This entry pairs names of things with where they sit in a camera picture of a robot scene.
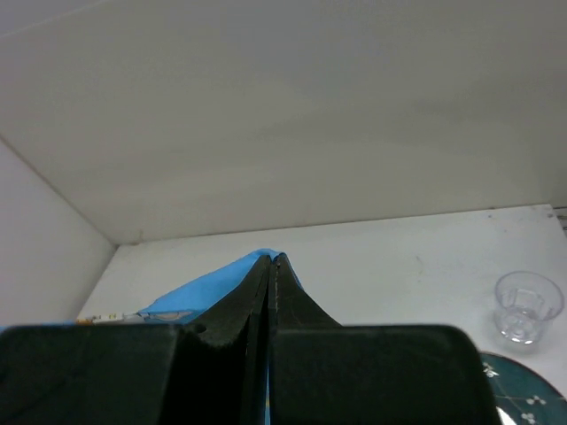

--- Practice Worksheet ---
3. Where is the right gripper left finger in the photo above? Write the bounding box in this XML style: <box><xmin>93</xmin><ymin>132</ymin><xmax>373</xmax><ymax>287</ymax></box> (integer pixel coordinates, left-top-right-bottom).
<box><xmin>159</xmin><ymin>255</ymin><xmax>271</xmax><ymax>424</ymax></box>

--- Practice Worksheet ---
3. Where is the blue space print placemat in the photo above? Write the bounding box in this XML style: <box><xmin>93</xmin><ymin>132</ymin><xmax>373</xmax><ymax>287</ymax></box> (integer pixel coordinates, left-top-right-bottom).
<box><xmin>78</xmin><ymin>249</ymin><xmax>287</xmax><ymax>424</ymax></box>

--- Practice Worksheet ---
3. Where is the teal ceramic plate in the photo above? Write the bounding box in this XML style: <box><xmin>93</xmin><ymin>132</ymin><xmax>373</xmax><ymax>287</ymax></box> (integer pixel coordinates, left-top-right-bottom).
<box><xmin>481</xmin><ymin>352</ymin><xmax>566</xmax><ymax>424</ymax></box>

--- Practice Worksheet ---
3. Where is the clear plastic cup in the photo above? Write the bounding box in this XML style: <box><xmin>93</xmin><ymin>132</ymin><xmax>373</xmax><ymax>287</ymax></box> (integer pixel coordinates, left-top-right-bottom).
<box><xmin>493</xmin><ymin>271</ymin><xmax>565</xmax><ymax>345</ymax></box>

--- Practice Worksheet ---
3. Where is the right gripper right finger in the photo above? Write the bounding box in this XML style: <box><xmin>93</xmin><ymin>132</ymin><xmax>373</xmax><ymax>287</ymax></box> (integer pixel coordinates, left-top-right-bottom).
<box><xmin>268</xmin><ymin>253</ymin><xmax>354</xmax><ymax>424</ymax></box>

